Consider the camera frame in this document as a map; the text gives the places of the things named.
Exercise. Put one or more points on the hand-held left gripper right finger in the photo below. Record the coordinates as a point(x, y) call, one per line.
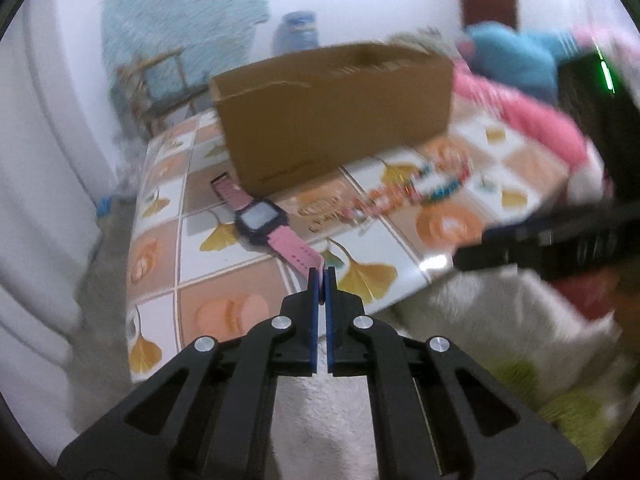
point(330, 320)

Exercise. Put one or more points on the brown cardboard box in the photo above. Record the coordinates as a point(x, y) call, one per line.
point(340, 120)

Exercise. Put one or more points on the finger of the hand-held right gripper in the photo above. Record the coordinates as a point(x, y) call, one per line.
point(550, 245)

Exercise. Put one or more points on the blue cloth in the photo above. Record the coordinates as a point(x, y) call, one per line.
point(515, 60)

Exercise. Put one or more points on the blue floral curtain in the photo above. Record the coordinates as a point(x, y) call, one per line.
point(200, 20)

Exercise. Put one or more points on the wooden chair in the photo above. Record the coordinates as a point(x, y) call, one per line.
point(150, 80)

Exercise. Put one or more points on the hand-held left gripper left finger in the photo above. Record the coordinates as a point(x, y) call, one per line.
point(313, 320)

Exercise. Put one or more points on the white curtain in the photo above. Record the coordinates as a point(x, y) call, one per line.
point(45, 185)

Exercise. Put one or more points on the pink smartwatch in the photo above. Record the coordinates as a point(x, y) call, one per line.
point(257, 220)

